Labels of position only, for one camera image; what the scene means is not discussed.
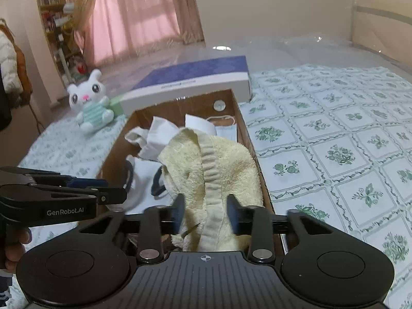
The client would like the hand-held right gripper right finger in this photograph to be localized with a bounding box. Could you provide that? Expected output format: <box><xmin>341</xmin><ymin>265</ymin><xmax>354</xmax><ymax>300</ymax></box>
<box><xmin>227</xmin><ymin>194</ymin><xmax>335</xmax><ymax>263</ymax></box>

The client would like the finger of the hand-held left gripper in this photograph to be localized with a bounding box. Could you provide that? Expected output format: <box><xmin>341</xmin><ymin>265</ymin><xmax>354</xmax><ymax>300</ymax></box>
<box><xmin>0</xmin><ymin>167</ymin><xmax>108</xmax><ymax>189</ymax></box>
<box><xmin>0</xmin><ymin>184</ymin><xmax>127</xmax><ymax>204</ymax></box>

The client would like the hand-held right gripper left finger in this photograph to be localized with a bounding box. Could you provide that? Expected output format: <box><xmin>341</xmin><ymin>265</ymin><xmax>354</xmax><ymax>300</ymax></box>
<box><xmin>79</xmin><ymin>195</ymin><xmax>185</xmax><ymax>263</ymax></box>

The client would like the grey face mask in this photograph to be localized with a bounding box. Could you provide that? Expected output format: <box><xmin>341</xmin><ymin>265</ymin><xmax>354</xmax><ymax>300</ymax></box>
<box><xmin>151</xmin><ymin>166</ymin><xmax>169</xmax><ymax>198</ymax></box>

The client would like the white face mask black edging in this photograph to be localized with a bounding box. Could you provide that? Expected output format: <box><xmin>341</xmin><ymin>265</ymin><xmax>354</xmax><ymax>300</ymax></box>
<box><xmin>124</xmin><ymin>155</ymin><xmax>163</xmax><ymax>214</ymax></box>

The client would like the yellow fuzzy towel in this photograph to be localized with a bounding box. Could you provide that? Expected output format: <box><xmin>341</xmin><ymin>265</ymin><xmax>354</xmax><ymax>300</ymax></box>
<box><xmin>158</xmin><ymin>127</ymin><xmax>264</xmax><ymax>252</ymax></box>

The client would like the white cloth with small print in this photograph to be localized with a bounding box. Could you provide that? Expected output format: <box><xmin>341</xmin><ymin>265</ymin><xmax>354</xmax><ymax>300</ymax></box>
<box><xmin>125</xmin><ymin>116</ymin><xmax>181</xmax><ymax>161</ymax></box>

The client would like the blue face mask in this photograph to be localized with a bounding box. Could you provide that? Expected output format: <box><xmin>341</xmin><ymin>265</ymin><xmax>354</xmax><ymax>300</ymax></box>
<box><xmin>206</xmin><ymin>114</ymin><xmax>239</xmax><ymax>144</ymax></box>

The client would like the brown cardboard box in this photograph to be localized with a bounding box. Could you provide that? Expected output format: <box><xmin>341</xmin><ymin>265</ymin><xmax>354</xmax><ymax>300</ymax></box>
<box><xmin>97</xmin><ymin>88</ymin><xmax>287</xmax><ymax>255</ymax></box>

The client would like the white paper tissue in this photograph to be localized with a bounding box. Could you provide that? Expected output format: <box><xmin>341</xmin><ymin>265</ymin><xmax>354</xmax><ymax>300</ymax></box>
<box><xmin>185</xmin><ymin>114</ymin><xmax>217</xmax><ymax>136</ymax></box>

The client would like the person's left hand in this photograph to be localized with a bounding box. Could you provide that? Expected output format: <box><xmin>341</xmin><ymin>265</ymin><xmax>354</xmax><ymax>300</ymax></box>
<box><xmin>5</xmin><ymin>228</ymin><xmax>33</xmax><ymax>272</ymax></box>

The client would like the green cardboard box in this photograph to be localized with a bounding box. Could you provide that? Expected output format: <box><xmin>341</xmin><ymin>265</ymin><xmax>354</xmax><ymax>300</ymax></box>
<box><xmin>108</xmin><ymin>95</ymin><xmax>129</xmax><ymax>116</ymax></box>

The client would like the white plush bunny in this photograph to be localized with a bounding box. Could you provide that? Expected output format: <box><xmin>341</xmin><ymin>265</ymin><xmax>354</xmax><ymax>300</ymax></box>
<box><xmin>66</xmin><ymin>68</ymin><xmax>115</xmax><ymax>136</ymax></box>

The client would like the black jacket with white logo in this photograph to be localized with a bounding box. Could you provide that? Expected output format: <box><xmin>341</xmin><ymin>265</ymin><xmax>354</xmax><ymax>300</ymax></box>
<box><xmin>0</xmin><ymin>80</ymin><xmax>13</xmax><ymax>132</ymax></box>

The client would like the orange brown jacket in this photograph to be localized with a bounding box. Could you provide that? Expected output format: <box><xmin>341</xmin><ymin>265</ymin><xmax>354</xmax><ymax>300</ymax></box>
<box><xmin>0</xmin><ymin>18</ymin><xmax>33</xmax><ymax>107</ymax></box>

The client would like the floral checked tablecloth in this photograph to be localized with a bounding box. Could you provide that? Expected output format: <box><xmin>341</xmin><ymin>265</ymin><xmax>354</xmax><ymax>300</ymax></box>
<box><xmin>16</xmin><ymin>64</ymin><xmax>412</xmax><ymax>309</ymax></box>

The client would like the white puffer jacket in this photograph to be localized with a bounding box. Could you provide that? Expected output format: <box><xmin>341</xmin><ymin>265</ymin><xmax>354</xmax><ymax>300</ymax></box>
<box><xmin>0</xmin><ymin>30</ymin><xmax>24</xmax><ymax>107</ymax></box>

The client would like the purple and white flat box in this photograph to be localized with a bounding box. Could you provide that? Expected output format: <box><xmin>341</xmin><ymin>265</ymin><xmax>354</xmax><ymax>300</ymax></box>
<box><xmin>118</xmin><ymin>55</ymin><xmax>252</xmax><ymax>117</ymax></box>

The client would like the standing fan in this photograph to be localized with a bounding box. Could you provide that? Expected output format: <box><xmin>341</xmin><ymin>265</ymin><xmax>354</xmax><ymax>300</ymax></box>
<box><xmin>53</xmin><ymin>0</ymin><xmax>99</xmax><ymax>81</ymax></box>

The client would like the pink curtain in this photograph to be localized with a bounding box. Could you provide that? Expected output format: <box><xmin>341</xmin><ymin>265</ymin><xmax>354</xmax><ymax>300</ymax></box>
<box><xmin>59</xmin><ymin>0</ymin><xmax>207</xmax><ymax>68</ymax></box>

